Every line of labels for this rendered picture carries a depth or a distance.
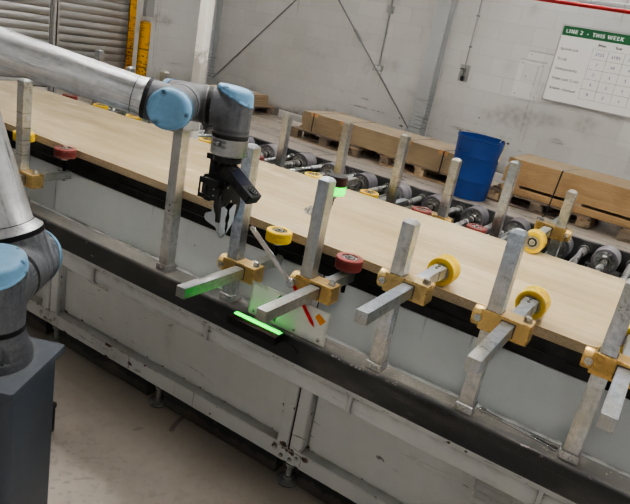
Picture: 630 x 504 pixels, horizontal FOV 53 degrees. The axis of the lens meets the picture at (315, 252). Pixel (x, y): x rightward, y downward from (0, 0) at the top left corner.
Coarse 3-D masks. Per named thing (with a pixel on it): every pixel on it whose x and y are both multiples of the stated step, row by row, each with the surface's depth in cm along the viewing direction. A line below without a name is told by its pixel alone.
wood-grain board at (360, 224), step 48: (0, 96) 310; (48, 96) 335; (48, 144) 248; (96, 144) 254; (144, 144) 270; (192, 144) 288; (192, 192) 215; (288, 192) 239; (336, 240) 195; (384, 240) 204; (432, 240) 214; (480, 240) 226; (480, 288) 178; (576, 288) 194; (576, 336) 158
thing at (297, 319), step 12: (252, 288) 179; (264, 288) 177; (252, 300) 180; (264, 300) 178; (252, 312) 181; (288, 312) 174; (300, 312) 172; (312, 312) 170; (324, 312) 168; (276, 324) 177; (288, 324) 175; (300, 324) 173; (324, 324) 169; (300, 336) 174; (312, 336) 171; (324, 336) 169
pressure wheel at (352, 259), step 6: (342, 252) 183; (336, 258) 180; (342, 258) 178; (348, 258) 180; (354, 258) 181; (360, 258) 181; (336, 264) 179; (342, 264) 178; (348, 264) 177; (354, 264) 177; (360, 264) 179; (342, 270) 178; (348, 270) 178; (354, 270) 178; (360, 270) 180; (342, 288) 183
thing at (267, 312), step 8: (344, 272) 180; (336, 280) 174; (344, 280) 179; (352, 280) 183; (304, 288) 165; (312, 288) 166; (288, 296) 158; (296, 296) 159; (304, 296) 161; (312, 296) 165; (264, 304) 151; (272, 304) 152; (280, 304) 153; (288, 304) 155; (296, 304) 159; (256, 312) 149; (264, 312) 148; (272, 312) 150; (280, 312) 153; (264, 320) 148
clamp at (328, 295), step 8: (296, 272) 172; (296, 280) 171; (304, 280) 169; (312, 280) 168; (320, 280) 169; (328, 280) 170; (320, 288) 167; (328, 288) 166; (336, 288) 167; (320, 296) 168; (328, 296) 166; (336, 296) 169; (328, 304) 167
